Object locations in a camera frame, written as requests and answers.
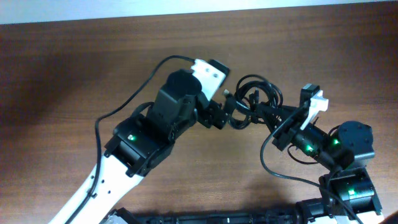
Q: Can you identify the black cable bundle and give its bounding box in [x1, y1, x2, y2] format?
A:
[223, 73, 284, 131]

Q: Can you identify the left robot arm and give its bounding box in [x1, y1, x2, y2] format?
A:
[51, 68, 229, 223]

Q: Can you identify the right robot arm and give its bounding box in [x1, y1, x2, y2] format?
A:
[255, 102, 382, 223]

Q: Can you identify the right camera cable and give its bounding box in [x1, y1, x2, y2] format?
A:
[259, 105, 364, 224]

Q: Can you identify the camera cable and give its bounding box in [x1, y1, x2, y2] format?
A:
[259, 105, 364, 224]
[63, 55, 197, 224]

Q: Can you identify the left camera cable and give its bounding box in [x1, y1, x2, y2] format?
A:
[63, 55, 197, 224]

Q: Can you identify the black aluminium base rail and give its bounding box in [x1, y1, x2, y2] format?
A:
[101, 208, 309, 224]

